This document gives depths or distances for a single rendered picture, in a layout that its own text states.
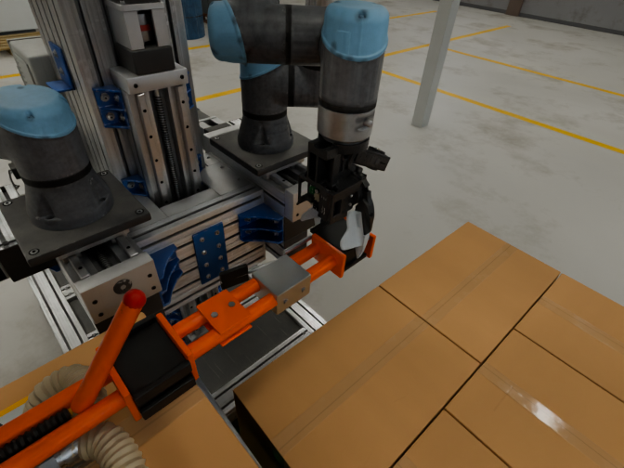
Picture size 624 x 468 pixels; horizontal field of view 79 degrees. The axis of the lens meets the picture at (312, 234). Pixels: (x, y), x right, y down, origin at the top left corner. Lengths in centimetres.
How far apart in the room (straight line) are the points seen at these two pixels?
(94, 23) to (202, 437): 79
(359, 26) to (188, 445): 57
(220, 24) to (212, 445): 56
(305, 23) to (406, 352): 93
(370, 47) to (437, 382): 93
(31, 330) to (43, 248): 140
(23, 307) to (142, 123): 155
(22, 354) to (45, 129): 148
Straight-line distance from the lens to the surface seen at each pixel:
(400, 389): 114
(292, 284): 57
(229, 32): 56
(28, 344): 216
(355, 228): 59
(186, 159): 103
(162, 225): 96
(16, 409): 70
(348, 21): 46
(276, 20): 56
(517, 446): 118
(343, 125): 49
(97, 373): 49
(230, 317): 54
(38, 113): 78
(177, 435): 63
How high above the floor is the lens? 152
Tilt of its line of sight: 40 degrees down
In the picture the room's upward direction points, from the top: 4 degrees clockwise
